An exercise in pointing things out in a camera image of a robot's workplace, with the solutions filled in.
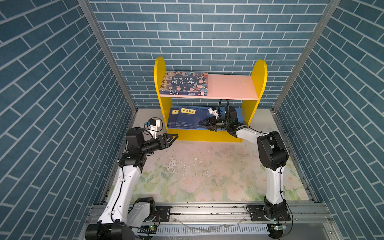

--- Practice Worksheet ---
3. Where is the yellow shelf with coloured boards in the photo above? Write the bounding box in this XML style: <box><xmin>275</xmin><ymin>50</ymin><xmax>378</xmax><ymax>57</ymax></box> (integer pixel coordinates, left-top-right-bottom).
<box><xmin>154</xmin><ymin>57</ymin><xmax>268</xmax><ymax>143</ymax></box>

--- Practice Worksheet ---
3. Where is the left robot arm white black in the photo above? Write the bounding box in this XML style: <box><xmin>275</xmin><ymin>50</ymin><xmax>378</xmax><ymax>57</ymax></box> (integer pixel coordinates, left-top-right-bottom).
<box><xmin>85</xmin><ymin>127</ymin><xmax>179</xmax><ymax>240</ymax></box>

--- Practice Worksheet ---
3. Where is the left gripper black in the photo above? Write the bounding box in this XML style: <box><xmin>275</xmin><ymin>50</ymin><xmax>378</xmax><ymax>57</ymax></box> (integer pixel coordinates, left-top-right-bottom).
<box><xmin>139</xmin><ymin>134</ymin><xmax>178</xmax><ymax>156</ymax></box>

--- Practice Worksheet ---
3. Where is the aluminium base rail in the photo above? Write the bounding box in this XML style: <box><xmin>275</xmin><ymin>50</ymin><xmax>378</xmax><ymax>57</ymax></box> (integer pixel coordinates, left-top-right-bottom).
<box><xmin>86</xmin><ymin>202</ymin><xmax>342</xmax><ymax>240</ymax></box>

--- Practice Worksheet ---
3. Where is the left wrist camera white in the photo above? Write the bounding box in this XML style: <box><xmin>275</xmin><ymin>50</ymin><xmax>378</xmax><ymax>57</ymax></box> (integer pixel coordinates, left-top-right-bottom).
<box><xmin>145</xmin><ymin>117</ymin><xmax>164</xmax><ymax>139</ymax></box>

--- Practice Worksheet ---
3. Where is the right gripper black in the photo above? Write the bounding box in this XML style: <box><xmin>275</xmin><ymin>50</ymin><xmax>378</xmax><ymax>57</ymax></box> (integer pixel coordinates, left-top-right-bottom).
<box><xmin>200</xmin><ymin>116</ymin><xmax>231</xmax><ymax>133</ymax></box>

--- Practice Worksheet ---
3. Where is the colourful illustrated thick book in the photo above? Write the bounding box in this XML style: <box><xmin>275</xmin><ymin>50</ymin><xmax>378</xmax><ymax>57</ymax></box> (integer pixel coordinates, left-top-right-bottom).
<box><xmin>159</xmin><ymin>71</ymin><xmax>208</xmax><ymax>97</ymax></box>

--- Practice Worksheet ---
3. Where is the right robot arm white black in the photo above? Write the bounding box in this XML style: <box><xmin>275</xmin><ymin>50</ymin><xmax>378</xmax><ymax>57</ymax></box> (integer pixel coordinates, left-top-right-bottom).
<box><xmin>199</xmin><ymin>105</ymin><xmax>290</xmax><ymax>221</ymax></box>

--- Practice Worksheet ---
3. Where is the floral table mat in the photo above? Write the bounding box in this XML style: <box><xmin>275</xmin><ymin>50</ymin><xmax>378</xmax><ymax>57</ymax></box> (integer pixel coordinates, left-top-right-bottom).
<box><xmin>104</xmin><ymin>108</ymin><xmax>319</xmax><ymax>204</ymax></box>

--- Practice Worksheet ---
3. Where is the blue book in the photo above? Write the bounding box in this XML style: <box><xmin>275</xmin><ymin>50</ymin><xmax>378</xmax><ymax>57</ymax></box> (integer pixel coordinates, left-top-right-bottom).
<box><xmin>176</xmin><ymin>107</ymin><xmax>211</xmax><ymax>129</ymax></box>
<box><xmin>168</xmin><ymin>107</ymin><xmax>180</xmax><ymax>129</ymax></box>

